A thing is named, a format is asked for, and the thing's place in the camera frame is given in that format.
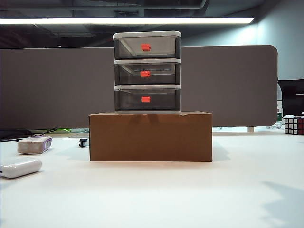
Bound clear plastic drawer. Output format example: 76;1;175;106
114;63;181;86
114;89;181;112

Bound white plastic drawer cabinet frame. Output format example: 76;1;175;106
113;30;182;114

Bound white earphone case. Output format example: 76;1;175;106
0;158;43;179

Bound brown cardboard box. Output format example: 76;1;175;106
89;111;213;162

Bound grey desk partition panel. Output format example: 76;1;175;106
0;45;278;130

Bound long ceiling light strip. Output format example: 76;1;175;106
0;17;255;25

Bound white eraser with purple sleeve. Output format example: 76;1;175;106
17;136;53;155

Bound black Rubik's cube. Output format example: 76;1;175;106
284;116;304;136

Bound grey drawer with orange handle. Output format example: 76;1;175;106
114;37;181;59

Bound black cables on desk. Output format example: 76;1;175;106
0;127;59;142

